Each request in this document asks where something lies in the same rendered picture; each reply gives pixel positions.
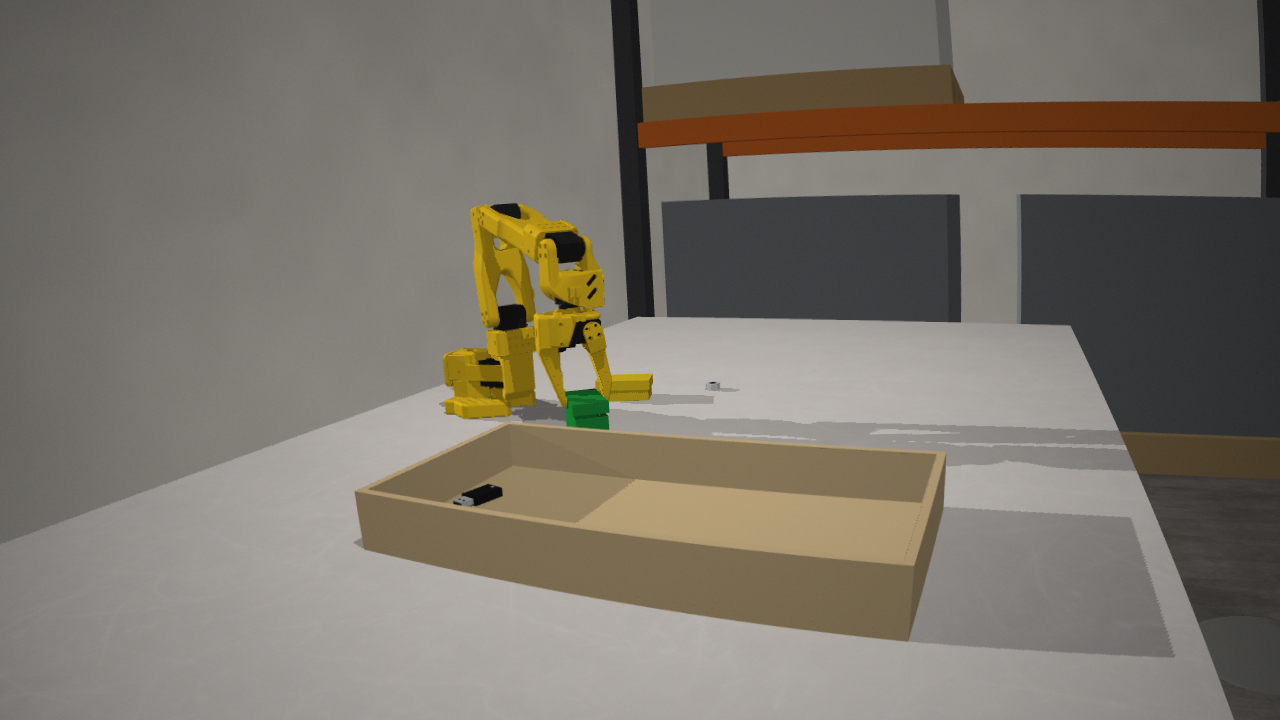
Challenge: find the black usb stick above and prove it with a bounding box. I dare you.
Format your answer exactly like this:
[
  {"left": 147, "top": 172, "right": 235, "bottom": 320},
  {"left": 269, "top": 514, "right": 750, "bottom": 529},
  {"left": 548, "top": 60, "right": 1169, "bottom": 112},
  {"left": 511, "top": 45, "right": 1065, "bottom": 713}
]
[{"left": 453, "top": 484, "right": 503, "bottom": 506}]

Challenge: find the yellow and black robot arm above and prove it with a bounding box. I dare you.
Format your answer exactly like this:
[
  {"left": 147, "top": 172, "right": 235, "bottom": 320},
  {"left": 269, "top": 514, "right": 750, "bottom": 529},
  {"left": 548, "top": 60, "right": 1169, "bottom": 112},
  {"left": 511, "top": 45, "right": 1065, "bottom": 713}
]
[{"left": 444, "top": 202, "right": 605, "bottom": 419}]

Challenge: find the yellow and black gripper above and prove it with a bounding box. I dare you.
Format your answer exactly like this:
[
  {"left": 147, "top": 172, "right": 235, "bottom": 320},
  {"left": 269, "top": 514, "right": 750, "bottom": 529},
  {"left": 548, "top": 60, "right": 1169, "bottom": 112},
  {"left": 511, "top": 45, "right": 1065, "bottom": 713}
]
[{"left": 534, "top": 306, "right": 612, "bottom": 407}]

